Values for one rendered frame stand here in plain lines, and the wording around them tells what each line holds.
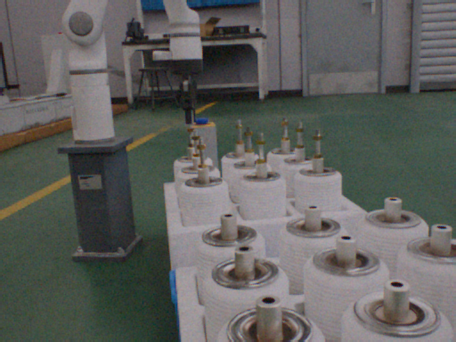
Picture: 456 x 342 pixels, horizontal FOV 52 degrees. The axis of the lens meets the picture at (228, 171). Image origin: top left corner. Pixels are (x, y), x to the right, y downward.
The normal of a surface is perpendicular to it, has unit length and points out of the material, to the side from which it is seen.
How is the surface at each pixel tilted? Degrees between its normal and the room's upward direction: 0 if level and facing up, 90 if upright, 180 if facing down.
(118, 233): 90
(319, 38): 90
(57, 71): 64
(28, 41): 90
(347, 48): 90
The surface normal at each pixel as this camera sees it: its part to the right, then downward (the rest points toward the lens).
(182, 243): 0.16, 0.22
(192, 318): -0.05, -0.97
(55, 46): -0.15, 0.23
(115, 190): 0.59, 0.13
